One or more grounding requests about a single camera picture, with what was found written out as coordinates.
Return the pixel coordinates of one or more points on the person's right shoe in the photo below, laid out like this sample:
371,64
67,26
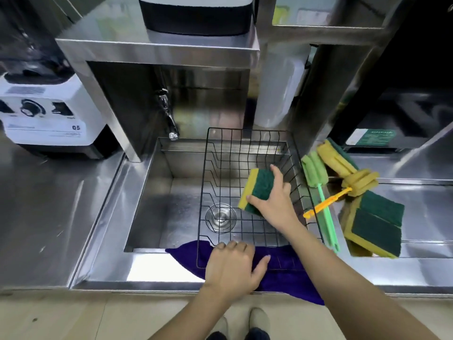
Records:
258,324

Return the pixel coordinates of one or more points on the person's right hand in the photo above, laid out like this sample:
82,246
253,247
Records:
278,205

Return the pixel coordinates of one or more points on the white blender base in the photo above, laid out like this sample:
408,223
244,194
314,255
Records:
49,113

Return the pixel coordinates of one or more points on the stainless steel sink basin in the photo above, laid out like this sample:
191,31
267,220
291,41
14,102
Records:
177,194

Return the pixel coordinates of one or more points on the person's left hand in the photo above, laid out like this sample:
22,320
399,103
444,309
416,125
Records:
230,267

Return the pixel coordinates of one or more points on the white and black appliance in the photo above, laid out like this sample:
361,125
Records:
196,14

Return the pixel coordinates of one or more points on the black machine with green label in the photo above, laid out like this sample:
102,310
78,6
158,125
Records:
400,84

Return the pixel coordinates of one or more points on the white cylinder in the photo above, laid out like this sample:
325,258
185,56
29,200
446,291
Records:
279,84

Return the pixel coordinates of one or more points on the person's left thumb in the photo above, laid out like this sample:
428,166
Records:
263,266

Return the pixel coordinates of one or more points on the stainless steel shelf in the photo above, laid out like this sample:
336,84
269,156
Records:
116,49

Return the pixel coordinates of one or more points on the chrome faucet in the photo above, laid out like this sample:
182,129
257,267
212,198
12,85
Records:
167,109

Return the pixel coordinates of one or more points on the round steel sink drain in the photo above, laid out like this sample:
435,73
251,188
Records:
220,217

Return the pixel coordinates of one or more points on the worn yellow green sponge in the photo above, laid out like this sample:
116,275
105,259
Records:
334,155

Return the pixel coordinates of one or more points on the purple cloth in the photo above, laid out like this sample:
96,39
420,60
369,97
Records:
283,276

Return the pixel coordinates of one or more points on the green and yellow scrub sponge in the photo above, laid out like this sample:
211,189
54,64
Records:
260,185
384,207
375,233

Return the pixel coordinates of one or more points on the green sponge bottle brush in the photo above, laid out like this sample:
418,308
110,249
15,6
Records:
314,169

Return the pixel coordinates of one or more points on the person's left forearm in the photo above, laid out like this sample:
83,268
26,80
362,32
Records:
203,315

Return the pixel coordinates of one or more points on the person's right thumb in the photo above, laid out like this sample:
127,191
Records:
255,201

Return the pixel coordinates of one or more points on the stainless steel upper rack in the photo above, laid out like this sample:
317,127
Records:
329,31

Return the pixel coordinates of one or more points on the person's right forearm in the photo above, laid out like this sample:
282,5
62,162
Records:
339,283

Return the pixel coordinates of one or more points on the dark blender jar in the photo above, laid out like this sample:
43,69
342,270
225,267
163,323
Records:
32,42

